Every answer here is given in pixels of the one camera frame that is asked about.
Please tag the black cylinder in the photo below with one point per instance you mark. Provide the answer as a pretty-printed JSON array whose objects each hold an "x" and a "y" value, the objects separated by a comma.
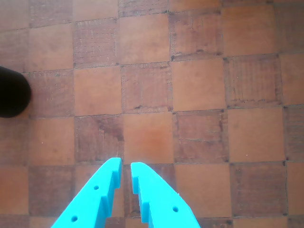
[{"x": 12, "y": 92}]

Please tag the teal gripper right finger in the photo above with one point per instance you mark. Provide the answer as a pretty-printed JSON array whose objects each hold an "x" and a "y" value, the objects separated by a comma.
[{"x": 161, "y": 202}]

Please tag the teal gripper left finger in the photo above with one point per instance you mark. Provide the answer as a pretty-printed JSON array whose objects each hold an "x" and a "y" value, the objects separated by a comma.
[{"x": 95, "y": 199}]

